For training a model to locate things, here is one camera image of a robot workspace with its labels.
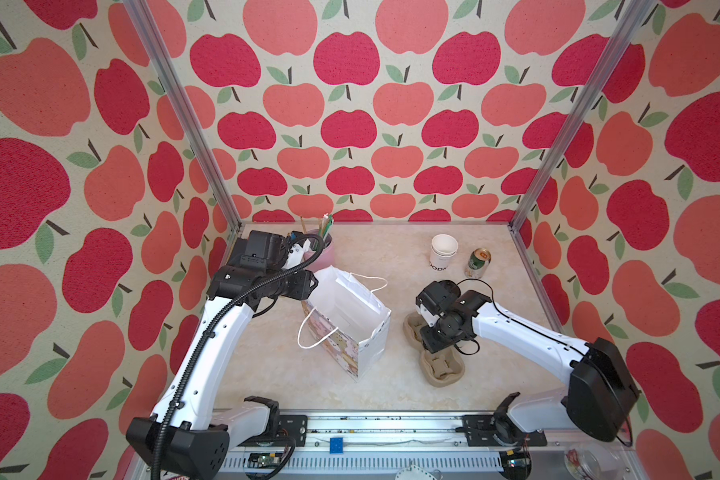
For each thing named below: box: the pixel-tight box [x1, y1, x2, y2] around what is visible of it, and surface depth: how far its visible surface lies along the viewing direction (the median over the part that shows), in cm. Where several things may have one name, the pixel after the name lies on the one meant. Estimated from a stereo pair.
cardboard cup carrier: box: [403, 312, 465, 387], surface depth 82 cm
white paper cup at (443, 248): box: [430, 234, 459, 271], surface depth 103 cm
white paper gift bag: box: [297, 265, 392, 381], surface depth 77 cm
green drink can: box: [465, 248, 492, 279], surface depth 100 cm
